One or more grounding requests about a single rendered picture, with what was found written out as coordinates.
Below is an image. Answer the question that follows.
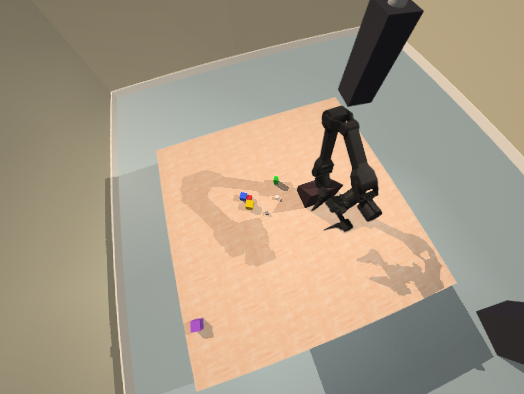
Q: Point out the purple cube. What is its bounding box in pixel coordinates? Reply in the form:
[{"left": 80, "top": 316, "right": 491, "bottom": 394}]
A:
[{"left": 190, "top": 318, "right": 204, "bottom": 333}]

